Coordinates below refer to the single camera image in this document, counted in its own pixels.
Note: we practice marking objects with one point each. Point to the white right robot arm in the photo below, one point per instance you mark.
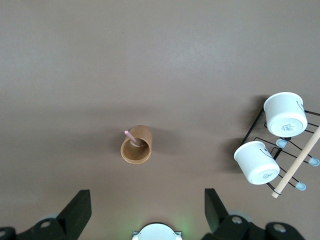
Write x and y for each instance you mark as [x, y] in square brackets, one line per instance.
[156, 232]

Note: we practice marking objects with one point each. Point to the bamboo cylinder cup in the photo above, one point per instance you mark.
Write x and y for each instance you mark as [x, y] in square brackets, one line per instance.
[143, 132]

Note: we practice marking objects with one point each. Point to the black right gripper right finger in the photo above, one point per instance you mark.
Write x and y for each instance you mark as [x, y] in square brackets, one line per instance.
[215, 215]

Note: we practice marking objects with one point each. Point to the white enamel cup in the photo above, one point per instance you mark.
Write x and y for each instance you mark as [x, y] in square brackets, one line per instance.
[285, 115]
[255, 160]

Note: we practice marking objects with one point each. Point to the brown table mat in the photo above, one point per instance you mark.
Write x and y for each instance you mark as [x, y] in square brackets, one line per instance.
[160, 50]

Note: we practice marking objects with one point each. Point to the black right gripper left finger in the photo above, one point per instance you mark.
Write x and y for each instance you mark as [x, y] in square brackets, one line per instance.
[75, 215]

